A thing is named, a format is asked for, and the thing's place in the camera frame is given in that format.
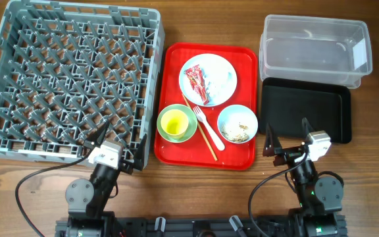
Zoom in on green bowl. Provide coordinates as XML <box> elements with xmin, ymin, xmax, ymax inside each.
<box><xmin>157</xmin><ymin>104</ymin><xmax>197</xmax><ymax>143</ymax></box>

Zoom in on red plastic tray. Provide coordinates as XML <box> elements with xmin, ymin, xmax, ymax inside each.
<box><xmin>154</xmin><ymin>43</ymin><xmax>259</xmax><ymax>170</ymax></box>

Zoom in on red snack wrapper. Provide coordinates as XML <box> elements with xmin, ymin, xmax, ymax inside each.
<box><xmin>184</xmin><ymin>65</ymin><xmax>209</xmax><ymax>105</ymax></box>

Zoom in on yellow cup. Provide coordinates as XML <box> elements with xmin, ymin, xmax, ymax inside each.
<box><xmin>161</xmin><ymin>109</ymin><xmax>189</xmax><ymax>139</ymax></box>

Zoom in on black tray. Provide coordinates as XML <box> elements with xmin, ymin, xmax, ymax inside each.
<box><xmin>259</xmin><ymin>78</ymin><xmax>352</xmax><ymax>144</ymax></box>

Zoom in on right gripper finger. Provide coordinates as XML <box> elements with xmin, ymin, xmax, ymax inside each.
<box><xmin>301</xmin><ymin>117</ymin><xmax>315</xmax><ymax>144</ymax></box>
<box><xmin>263</xmin><ymin>123</ymin><xmax>282</xmax><ymax>157</ymax></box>

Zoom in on wooden chopstick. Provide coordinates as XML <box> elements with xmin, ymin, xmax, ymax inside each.
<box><xmin>182</xmin><ymin>94</ymin><xmax>218</xmax><ymax>161</ymax></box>

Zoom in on white tissue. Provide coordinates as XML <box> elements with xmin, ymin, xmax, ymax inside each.
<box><xmin>205</xmin><ymin>72</ymin><xmax>232</xmax><ymax>98</ymax></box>

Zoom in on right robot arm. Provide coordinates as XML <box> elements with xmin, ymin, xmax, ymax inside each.
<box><xmin>263</xmin><ymin>118</ymin><xmax>347</xmax><ymax>236</ymax></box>

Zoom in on light blue plate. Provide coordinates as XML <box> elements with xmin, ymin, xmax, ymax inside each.
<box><xmin>178</xmin><ymin>53</ymin><xmax>238</xmax><ymax>107</ymax></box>

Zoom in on light blue bowl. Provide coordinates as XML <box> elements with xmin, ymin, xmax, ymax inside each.
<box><xmin>217</xmin><ymin>105</ymin><xmax>258</xmax><ymax>144</ymax></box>

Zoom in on grey dishwasher rack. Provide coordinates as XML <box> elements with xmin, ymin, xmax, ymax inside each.
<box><xmin>0</xmin><ymin>1</ymin><xmax>164</xmax><ymax>163</ymax></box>

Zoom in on clear plastic bin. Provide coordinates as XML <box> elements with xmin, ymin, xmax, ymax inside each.
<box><xmin>259</xmin><ymin>14</ymin><xmax>373</xmax><ymax>89</ymax></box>

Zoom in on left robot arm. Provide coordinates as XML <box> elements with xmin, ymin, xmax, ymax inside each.
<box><xmin>55</xmin><ymin>122</ymin><xmax>147</xmax><ymax>237</ymax></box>

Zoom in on rice and food scraps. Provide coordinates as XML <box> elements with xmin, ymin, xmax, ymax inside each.
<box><xmin>219</xmin><ymin>120</ymin><xmax>251</xmax><ymax>144</ymax></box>

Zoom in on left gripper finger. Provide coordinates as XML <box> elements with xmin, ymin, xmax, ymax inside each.
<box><xmin>84</xmin><ymin>121</ymin><xmax>110</xmax><ymax>148</ymax></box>
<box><xmin>133</xmin><ymin>134</ymin><xmax>147</xmax><ymax>171</ymax></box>

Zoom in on white plastic fork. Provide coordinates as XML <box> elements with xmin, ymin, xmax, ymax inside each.
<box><xmin>192</xmin><ymin>105</ymin><xmax>225</xmax><ymax>151</ymax></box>

